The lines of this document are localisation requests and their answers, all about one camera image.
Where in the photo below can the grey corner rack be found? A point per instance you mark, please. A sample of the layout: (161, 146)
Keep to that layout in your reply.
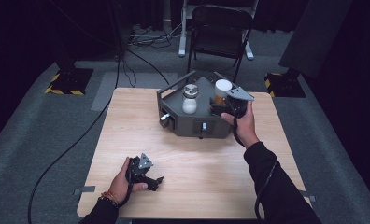
(202, 124)

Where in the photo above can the dark tilted panel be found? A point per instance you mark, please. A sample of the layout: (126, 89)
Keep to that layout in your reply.
(314, 37)

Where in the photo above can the person's left hand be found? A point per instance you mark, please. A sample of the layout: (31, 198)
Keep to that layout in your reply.
(119, 186)

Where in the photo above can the grey tape strip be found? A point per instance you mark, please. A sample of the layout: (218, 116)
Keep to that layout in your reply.
(309, 196)
(86, 189)

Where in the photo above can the amber jar with white lid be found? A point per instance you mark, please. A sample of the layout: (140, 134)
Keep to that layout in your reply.
(222, 90)

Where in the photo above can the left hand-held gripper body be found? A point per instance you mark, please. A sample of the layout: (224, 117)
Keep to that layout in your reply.
(135, 171)

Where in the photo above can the person's right hand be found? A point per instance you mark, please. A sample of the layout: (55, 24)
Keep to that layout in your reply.
(245, 127)

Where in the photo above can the black folding chair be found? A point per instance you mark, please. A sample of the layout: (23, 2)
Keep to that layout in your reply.
(219, 31)

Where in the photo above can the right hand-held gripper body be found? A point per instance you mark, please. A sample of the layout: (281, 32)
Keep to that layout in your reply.
(239, 101)

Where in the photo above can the striped stand base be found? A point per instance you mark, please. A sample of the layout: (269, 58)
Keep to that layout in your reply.
(284, 85)
(69, 82)

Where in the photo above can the glass shaker with silver lid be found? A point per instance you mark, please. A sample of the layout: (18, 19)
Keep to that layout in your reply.
(190, 99)

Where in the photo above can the dark stand pole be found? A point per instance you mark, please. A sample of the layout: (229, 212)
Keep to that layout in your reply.
(119, 28)

